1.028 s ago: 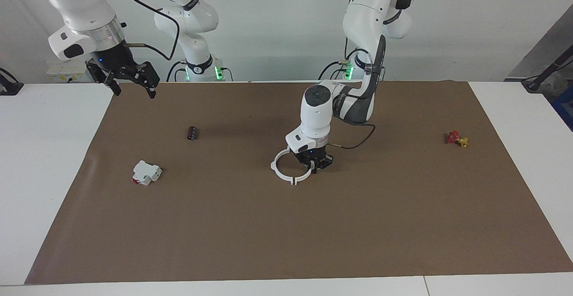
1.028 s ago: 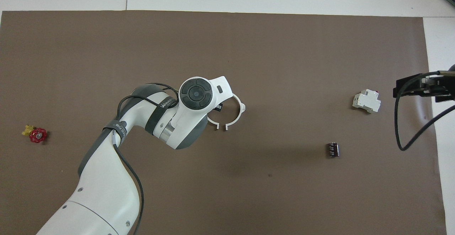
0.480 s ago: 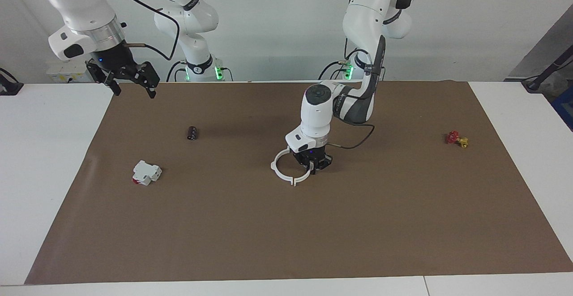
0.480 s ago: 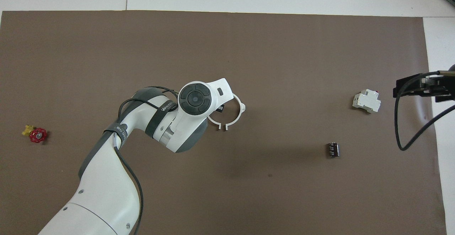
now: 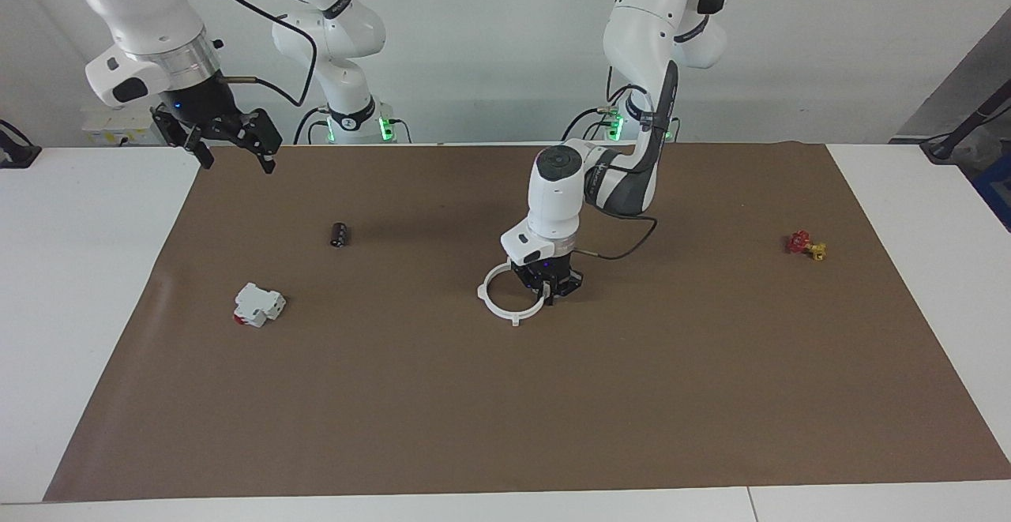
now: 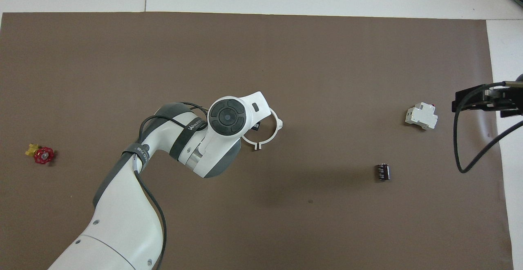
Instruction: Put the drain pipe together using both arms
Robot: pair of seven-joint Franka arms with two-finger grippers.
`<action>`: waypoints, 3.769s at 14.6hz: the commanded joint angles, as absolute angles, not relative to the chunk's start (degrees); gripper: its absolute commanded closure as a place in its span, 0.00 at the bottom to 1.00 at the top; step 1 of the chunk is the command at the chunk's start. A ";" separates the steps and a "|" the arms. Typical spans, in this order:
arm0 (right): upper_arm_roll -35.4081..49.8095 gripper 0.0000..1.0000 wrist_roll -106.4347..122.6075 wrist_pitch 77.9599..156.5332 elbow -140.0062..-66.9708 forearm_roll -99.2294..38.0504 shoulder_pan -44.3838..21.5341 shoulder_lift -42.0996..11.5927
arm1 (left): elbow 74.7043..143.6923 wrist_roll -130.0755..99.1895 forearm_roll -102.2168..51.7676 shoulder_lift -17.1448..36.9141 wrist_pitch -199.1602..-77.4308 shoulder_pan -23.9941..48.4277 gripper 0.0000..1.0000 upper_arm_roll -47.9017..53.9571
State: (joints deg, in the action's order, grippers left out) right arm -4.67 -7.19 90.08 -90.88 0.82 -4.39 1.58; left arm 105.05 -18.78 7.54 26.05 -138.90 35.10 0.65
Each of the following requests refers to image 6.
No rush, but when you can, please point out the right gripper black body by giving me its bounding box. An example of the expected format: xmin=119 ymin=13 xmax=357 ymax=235
xmin=485 ymin=87 xmax=502 ymax=110

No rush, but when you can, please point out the white circuit breaker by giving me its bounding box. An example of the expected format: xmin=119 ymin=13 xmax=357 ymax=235
xmin=405 ymin=103 xmax=438 ymax=131

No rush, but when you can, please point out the small black cylindrical capacitor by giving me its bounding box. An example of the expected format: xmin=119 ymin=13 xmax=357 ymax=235
xmin=375 ymin=163 xmax=391 ymax=182

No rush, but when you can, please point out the brown paper table mat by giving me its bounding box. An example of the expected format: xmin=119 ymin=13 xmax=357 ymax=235
xmin=0 ymin=12 xmax=514 ymax=270

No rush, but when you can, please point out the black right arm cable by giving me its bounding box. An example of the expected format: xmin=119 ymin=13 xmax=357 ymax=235
xmin=453 ymin=81 xmax=523 ymax=174

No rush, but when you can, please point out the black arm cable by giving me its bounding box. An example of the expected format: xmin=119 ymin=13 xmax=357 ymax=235
xmin=453 ymin=81 xmax=523 ymax=174
xmin=137 ymin=103 xmax=209 ymax=270

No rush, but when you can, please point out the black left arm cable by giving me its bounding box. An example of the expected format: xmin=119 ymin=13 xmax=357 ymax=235
xmin=137 ymin=103 xmax=209 ymax=270

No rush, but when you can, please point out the red-handled yellow valve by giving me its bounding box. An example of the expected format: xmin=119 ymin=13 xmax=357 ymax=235
xmin=25 ymin=143 xmax=56 ymax=165

